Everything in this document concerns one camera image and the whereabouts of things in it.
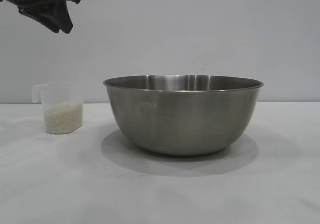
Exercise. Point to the translucent plastic measuring cup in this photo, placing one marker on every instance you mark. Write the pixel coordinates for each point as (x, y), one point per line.
(62, 93)

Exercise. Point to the white uncooked rice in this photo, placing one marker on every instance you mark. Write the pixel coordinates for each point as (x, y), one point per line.
(63, 118)

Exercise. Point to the stainless steel mixing bowl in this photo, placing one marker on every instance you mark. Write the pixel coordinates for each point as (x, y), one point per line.
(185, 119)

